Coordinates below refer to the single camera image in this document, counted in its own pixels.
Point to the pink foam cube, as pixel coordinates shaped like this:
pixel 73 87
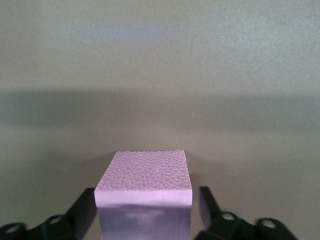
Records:
pixel 142 175

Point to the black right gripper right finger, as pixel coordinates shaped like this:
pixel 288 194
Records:
pixel 212 215

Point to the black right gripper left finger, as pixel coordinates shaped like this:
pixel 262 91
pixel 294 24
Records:
pixel 80 212

